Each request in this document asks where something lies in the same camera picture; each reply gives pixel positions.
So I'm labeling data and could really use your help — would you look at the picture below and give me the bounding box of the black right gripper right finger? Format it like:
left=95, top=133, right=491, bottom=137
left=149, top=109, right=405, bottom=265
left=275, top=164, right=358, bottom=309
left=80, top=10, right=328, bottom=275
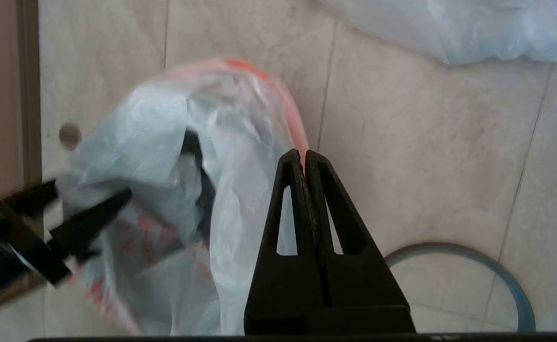
left=306, top=150, right=416, bottom=333

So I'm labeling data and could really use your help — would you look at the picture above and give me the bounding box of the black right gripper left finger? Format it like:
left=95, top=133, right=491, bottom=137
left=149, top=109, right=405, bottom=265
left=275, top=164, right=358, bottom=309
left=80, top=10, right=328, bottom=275
left=244, top=149, right=324, bottom=333

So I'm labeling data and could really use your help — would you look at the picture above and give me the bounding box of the grey bin rim ring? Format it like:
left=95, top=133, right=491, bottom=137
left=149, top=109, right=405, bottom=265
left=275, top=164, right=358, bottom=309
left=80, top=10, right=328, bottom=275
left=384, top=242, right=537, bottom=332

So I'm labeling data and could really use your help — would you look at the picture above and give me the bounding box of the white red-print trash bag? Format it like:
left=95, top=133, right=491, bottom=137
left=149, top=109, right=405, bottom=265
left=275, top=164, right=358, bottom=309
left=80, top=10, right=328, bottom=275
left=62, top=57, right=310, bottom=335
left=321, top=0, right=557, bottom=66

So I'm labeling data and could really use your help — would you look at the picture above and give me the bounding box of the round metal floor drain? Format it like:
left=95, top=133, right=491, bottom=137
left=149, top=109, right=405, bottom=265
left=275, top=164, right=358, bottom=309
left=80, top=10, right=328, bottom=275
left=59, top=123, right=82, bottom=152

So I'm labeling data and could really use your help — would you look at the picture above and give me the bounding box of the dark wall baseboard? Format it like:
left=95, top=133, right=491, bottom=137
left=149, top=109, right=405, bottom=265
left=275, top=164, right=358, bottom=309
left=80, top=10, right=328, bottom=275
left=16, top=0, right=46, bottom=295

